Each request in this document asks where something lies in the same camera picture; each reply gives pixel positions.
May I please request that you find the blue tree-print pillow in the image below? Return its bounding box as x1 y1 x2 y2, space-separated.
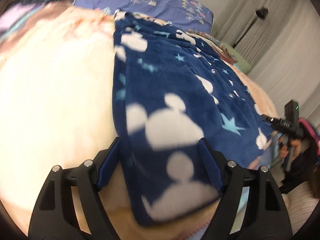
74 0 214 34

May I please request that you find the navy fleece star-pattern garment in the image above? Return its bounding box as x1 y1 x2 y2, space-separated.
112 11 272 226

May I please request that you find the black camera on stand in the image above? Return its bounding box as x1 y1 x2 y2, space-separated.
232 7 268 48

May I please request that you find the green cushion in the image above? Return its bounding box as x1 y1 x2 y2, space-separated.
222 42 252 74

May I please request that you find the peach fleece blanket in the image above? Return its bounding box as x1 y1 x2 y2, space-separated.
0 2 279 240

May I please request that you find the white curtain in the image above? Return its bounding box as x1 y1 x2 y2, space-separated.
215 0 319 125

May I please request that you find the person's right hand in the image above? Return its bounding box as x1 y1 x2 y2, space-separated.
278 136 302 160

